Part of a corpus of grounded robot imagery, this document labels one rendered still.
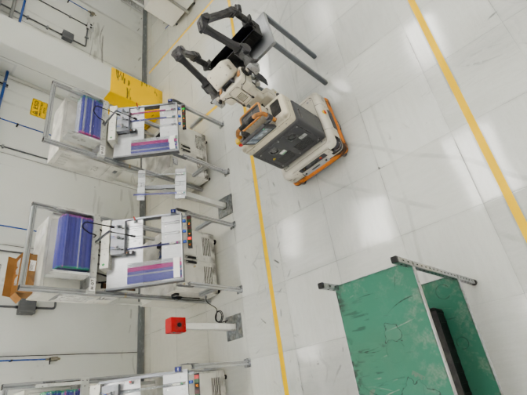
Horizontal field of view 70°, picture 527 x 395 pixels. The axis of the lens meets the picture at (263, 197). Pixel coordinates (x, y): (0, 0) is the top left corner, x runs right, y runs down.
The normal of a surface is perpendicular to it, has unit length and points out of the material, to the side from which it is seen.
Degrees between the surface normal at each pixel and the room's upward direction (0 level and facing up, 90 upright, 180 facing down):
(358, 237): 0
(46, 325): 90
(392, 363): 0
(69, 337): 90
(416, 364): 0
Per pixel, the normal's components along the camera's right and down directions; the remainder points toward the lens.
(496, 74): -0.70, -0.25
